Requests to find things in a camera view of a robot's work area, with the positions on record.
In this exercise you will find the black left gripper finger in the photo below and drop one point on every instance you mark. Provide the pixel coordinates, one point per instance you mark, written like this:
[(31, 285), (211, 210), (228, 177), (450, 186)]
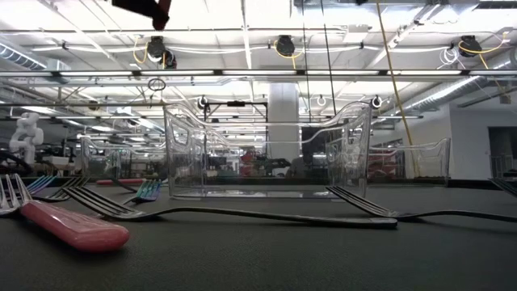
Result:
[(135, 5)]

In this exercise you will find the clear plastic bin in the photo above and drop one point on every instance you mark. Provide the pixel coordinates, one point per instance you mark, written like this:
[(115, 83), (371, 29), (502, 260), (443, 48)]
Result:
[(101, 161), (424, 161), (258, 193)]

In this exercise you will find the iridescent rainbow fork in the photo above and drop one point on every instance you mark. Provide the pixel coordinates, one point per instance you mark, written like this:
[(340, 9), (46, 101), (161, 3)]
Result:
[(507, 188), (147, 192), (40, 185)]

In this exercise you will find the white robot figure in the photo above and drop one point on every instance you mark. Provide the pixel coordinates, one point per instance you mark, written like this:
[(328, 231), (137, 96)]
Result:
[(26, 135)]

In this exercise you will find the white building column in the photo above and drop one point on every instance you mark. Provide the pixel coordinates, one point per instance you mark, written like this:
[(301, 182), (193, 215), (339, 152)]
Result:
[(282, 93)]

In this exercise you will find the black metal fork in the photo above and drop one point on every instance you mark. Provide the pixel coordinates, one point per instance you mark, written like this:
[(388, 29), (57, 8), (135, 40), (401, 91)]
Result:
[(52, 199)]

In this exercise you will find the black table mat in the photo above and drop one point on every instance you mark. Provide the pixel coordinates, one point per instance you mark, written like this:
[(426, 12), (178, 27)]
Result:
[(258, 262)]

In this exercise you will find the red storage bins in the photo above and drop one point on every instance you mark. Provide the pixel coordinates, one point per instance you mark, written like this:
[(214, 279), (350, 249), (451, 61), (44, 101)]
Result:
[(383, 165)]

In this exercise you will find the long silver fork, centre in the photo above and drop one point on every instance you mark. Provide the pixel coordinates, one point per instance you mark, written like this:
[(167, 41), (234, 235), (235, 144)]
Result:
[(363, 222)]

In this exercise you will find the silver fork, right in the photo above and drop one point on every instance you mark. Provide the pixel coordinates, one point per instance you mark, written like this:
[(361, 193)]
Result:
[(389, 213)]

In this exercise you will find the silver air duct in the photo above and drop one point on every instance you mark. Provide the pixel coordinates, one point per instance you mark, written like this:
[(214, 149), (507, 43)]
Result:
[(452, 95), (20, 56)]

